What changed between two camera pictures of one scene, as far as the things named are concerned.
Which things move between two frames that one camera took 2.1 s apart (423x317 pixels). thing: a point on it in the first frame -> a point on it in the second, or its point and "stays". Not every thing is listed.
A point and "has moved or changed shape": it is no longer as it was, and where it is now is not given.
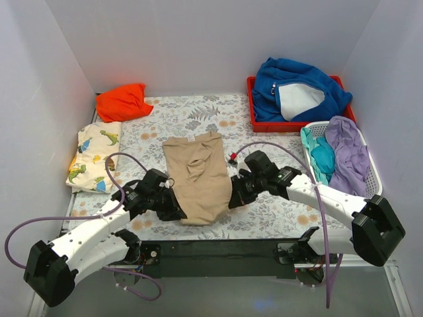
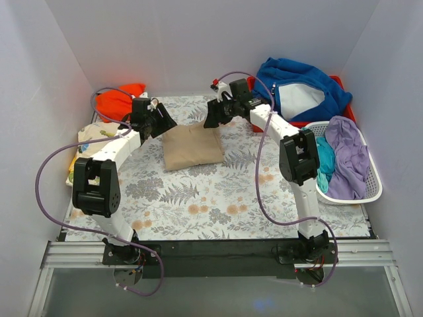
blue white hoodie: [286, 91] stays
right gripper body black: [240, 189] -> [220, 112]
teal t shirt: [322, 155] stays
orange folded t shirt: [121, 103] stays
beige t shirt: [201, 186] has moved or changed shape
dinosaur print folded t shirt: [86, 170] stays
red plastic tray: [293, 126] stays
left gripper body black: [168, 207] -> [156, 121]
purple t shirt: [352, 164] stays
